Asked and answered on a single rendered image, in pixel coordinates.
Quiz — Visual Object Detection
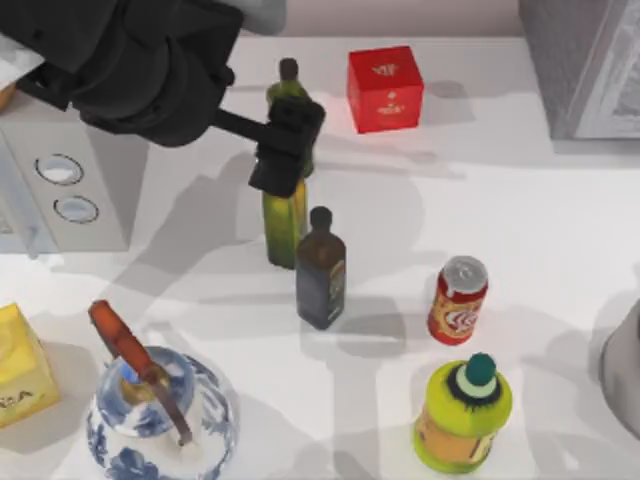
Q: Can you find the red box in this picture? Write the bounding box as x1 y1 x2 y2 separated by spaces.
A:
347 45 426 135

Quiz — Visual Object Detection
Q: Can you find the pale microwave oven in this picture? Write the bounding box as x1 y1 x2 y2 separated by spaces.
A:
0 99 151 257

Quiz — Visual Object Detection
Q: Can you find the grey cabinet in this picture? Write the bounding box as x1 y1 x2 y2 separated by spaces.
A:
517 0 640 142

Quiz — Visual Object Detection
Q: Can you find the grey round container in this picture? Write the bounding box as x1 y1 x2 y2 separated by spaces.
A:
597 299 640 436

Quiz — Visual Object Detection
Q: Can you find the green glass bottle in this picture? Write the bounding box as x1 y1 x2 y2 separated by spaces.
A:
259 57 324 271

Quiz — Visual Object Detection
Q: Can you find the round microwave knob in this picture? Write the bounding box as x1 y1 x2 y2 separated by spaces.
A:
33 153 85 185
52 195 100 223

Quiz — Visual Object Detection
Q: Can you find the yellow-green bottle with green cap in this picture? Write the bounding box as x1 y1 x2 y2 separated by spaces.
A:
412 351 514 472

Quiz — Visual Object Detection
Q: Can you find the red and white can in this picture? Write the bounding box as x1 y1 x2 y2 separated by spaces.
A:
426 254 490 346

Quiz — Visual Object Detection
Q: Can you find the blue and white teapot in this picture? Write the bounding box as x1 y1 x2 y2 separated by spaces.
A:
85 299 241 480

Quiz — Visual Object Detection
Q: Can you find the pale grey rounded box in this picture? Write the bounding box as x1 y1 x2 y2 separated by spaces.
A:
234 0 290 35

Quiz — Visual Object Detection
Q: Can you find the yellow box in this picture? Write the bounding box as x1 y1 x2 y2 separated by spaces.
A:
0 302 62 430

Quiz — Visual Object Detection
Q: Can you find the dark brown bottle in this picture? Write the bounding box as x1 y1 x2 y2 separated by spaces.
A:
294 205 349 331

